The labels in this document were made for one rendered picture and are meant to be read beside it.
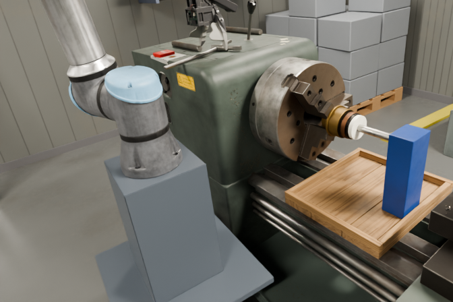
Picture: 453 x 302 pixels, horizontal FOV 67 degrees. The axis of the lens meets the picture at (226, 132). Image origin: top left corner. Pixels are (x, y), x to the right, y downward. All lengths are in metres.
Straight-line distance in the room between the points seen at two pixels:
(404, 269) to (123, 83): 0.74
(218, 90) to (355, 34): 2.52
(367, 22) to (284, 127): 2.59
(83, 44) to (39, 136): 3.04
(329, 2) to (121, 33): 2.11
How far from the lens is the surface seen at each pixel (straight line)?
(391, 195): 0.98
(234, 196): 1.18
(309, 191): 1.07
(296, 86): 0.99
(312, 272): 1.31
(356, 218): 0.98
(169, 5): 3.91
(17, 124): 3.81
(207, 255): 0.97
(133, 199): 0.78
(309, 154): 1.06
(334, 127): 0.99
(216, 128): 1.05
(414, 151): 0.90
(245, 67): 1.07
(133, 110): 0.76
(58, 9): 0.83
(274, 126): 0.98
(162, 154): 0.80
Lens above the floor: 1.51
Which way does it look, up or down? 25 degrees down
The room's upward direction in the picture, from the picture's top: 7 degrees counter-clockwise
